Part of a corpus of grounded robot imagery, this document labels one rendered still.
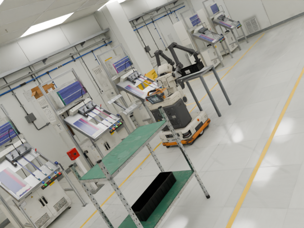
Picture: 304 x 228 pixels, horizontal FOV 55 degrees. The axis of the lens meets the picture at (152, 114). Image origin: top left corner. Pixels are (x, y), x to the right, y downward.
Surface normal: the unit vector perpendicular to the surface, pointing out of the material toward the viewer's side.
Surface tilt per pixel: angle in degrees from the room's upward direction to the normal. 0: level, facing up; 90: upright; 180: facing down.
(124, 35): 90
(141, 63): 90
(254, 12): 90
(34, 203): 90
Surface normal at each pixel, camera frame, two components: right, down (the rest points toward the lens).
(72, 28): 0.70, -0.20
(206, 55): -0.54, 0.48
